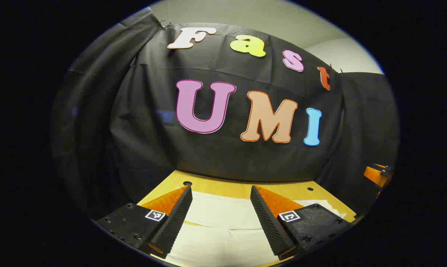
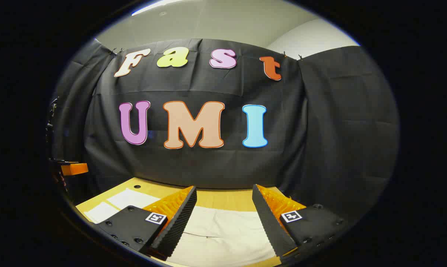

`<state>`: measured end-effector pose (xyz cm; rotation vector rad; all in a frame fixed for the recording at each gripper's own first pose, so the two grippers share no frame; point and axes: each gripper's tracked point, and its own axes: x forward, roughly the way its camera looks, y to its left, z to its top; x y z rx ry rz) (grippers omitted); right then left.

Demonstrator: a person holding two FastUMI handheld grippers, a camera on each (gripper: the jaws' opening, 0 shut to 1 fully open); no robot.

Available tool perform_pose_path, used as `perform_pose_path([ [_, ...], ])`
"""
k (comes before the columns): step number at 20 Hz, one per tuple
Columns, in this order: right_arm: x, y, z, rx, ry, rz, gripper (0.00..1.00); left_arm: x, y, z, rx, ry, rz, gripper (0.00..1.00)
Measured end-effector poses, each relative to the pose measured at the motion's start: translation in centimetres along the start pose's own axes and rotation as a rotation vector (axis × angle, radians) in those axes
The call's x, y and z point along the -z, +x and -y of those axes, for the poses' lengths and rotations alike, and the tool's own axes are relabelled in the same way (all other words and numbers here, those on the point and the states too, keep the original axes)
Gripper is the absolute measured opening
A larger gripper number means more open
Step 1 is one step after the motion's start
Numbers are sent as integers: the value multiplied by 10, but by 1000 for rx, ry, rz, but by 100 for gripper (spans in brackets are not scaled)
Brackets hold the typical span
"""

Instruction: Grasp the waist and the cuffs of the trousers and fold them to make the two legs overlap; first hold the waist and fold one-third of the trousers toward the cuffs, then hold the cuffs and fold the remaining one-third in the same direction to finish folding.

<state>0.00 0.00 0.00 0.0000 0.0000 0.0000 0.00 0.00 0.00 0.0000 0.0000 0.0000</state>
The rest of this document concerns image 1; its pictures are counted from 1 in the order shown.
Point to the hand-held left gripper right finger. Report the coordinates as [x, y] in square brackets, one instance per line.
[270, 226]

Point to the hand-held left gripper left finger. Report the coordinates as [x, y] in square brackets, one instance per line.
[171, 226]

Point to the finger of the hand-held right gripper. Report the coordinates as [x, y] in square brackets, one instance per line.
[375, 174]

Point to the white jeans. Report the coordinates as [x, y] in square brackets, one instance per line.
[219, 213]

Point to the black backdrop cloth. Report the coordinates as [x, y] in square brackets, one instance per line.
[208, 159]

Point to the small metal clip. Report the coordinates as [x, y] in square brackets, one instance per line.
[164, 25]

